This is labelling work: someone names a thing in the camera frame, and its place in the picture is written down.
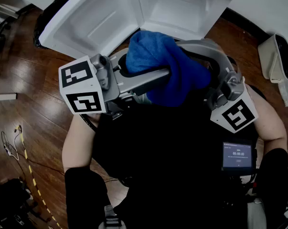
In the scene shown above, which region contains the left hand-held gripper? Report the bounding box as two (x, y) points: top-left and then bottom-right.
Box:
(59, 48), (171, 121)

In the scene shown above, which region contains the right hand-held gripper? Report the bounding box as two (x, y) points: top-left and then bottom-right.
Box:
(176, 38), (259, 134)

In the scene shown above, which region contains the blue cloth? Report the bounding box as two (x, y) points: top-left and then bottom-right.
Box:
(125, 30), (212, 107)

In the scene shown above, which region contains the white water dispenser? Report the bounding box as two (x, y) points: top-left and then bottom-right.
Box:
(38, 0), (251, 60)

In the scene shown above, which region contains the person's right forearm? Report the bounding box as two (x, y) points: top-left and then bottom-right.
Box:
(245, 84), (288, 152)

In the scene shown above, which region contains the person's left forearm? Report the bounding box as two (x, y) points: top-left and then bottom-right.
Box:
(62, 113), (102, 174)

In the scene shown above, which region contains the beige bin with black liner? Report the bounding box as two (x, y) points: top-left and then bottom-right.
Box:
(257, 33), (288, 83)

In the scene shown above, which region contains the person's black clothing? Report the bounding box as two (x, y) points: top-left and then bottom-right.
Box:
(64, 84), (288, 229)

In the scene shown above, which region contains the black trash bag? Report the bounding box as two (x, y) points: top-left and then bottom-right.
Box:
(33, 0), (74, 50)

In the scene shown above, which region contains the black chest screen device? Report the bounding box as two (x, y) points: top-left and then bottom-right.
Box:
(221, 141), (254, 173)

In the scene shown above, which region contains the white desk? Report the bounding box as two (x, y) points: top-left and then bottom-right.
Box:
(0, 74), (17, 102)

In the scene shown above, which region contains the white earphone cable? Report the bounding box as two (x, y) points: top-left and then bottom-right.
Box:
(0, 125), (22, 161)

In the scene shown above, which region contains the grey harness strap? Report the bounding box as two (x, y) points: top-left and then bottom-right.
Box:
(103, 204), (127, 229)

